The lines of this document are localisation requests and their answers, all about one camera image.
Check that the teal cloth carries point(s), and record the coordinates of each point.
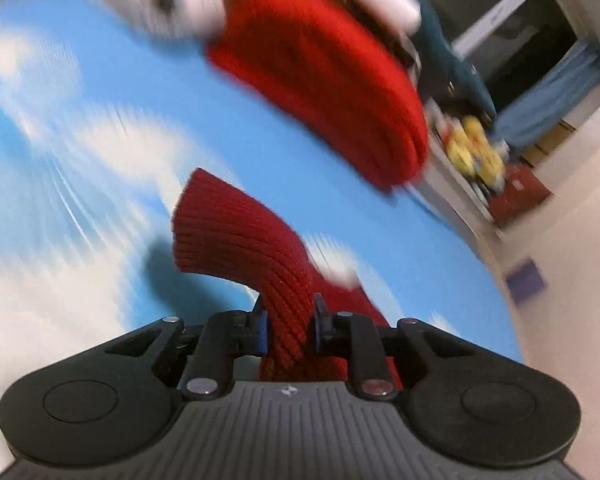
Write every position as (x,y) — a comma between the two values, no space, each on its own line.
(445,55)

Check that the purple box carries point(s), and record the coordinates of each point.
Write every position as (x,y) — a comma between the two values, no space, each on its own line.
(526,280)

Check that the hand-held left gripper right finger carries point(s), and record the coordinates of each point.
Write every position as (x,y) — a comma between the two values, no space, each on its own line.
(318,332)

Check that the bright red folded blanket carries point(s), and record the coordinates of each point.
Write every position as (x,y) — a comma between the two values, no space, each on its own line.
(325,85)

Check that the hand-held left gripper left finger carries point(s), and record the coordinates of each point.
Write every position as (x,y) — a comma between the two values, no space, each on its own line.
(261,332)

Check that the red bag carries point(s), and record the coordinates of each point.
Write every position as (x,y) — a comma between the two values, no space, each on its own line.
(520,192)

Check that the dark red knitted sweater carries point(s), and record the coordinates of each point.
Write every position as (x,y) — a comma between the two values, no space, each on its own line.
(250,240)

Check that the blue curtain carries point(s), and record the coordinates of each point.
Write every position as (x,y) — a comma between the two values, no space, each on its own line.
(555,95)

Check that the yellow plush toys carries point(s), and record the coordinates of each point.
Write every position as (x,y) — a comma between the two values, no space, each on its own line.
(472,150)

